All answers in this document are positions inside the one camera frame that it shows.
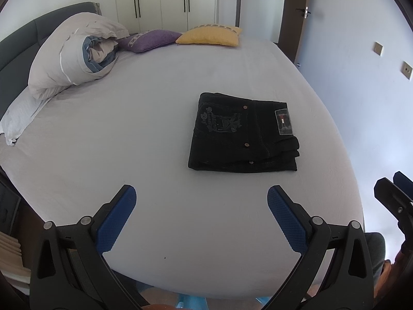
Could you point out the person's leg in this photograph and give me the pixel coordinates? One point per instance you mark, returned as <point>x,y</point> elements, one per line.
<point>376,252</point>

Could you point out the dark grey bed headboard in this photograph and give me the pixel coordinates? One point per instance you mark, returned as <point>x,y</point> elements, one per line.
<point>19,38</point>

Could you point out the black pants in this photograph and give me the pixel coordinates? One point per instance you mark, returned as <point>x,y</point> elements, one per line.
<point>226,148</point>

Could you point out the white pillow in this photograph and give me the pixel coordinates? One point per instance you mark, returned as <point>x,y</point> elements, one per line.
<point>19,116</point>

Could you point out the purple pillow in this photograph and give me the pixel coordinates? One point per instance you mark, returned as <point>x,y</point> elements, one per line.
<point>148,40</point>

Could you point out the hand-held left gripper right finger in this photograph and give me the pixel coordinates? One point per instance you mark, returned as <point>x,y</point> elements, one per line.
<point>287,219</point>

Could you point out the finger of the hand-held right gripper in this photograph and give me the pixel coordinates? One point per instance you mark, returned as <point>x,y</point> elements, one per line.
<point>405,180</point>
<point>392,197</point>

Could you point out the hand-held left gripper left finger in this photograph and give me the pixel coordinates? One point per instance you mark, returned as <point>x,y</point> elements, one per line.
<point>116,219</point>

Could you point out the square wall socket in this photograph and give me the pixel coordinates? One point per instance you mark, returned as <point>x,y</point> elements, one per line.
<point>407,70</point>
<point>378,48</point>

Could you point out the light blue plastic stool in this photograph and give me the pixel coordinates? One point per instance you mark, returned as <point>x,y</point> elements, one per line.
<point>190,303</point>

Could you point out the dark bedside cabinet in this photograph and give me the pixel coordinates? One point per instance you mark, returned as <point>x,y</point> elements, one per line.
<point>8,206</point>

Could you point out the beige slatted panel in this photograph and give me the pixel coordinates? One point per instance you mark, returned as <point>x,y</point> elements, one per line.
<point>13,253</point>

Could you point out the rolled beige duvet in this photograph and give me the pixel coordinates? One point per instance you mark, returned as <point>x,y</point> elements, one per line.
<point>58,61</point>

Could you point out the brown wooden door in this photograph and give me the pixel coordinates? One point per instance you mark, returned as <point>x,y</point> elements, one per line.
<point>290,22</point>

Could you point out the cream wardrobe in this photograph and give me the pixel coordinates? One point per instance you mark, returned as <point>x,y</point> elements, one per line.
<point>161,0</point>

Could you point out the white bed mattress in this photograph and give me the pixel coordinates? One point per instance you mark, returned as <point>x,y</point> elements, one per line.
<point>129,135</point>

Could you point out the yellow pillow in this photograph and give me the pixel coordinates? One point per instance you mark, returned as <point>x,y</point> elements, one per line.
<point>209,35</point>

